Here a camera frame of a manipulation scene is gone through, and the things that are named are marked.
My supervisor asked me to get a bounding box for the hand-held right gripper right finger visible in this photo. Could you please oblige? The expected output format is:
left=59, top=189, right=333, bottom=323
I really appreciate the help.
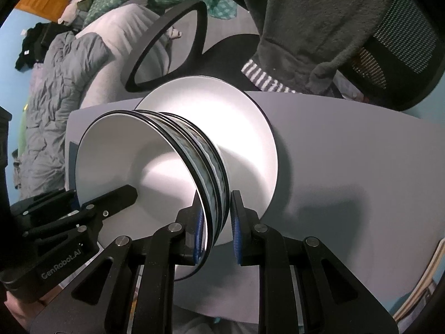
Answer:
left=230, top=190, right=399, bottom=334

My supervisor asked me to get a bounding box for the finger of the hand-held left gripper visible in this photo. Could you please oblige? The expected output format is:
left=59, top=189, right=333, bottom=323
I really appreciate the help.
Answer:
left=10, top=190, right=79, bottom=235
left=75, top=185, right=138, bottom=237

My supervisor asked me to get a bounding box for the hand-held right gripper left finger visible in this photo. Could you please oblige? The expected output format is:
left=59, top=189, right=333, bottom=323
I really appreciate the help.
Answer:
left=29, top=195, right=206, bottom=334

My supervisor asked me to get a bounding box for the grey bowl white inside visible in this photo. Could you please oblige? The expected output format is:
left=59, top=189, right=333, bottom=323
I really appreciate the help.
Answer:
left=139, top=110, right=223, bottom=251
left=75, top=109, right=213, bottom=282
left=162, top=112, right=232, bottom=237

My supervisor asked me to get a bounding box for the white plate black rim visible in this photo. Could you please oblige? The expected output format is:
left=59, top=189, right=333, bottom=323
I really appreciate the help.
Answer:
left=134, top=76, right=279, bottom=247

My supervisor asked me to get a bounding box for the person's left hand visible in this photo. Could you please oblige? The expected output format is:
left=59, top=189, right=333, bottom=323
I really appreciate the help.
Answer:
left=3, top=290, right=33, bottom=333

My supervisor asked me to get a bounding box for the grey quilt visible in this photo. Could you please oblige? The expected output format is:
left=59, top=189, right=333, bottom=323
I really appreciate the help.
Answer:
left=14, top=31, right=110, bottom=202

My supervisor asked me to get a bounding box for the white pillow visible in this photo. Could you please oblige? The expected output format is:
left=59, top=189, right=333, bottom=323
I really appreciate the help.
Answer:
left=75, top=3, right=178, bottom=112

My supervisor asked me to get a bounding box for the black garment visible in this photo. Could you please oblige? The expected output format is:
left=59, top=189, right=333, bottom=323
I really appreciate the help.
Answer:
left=14, top=23, right=61, bottom=72

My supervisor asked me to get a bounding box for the black office chair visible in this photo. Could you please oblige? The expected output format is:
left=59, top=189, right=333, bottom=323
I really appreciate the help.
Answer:
left=125, top=0, right=445, bottom=112

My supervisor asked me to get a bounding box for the white cloth bundle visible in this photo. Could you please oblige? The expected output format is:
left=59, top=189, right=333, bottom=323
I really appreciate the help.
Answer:
left=59, top=0, right=96, bottom=25

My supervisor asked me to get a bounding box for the dark grey fleece garment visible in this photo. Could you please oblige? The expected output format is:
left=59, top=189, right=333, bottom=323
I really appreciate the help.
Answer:
left=240, top=0, right=400, bottom=94

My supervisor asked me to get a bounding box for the beige curved frame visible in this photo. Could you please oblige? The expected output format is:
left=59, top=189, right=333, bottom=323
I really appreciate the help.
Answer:
left=393, top=238, right=445, bottom=324

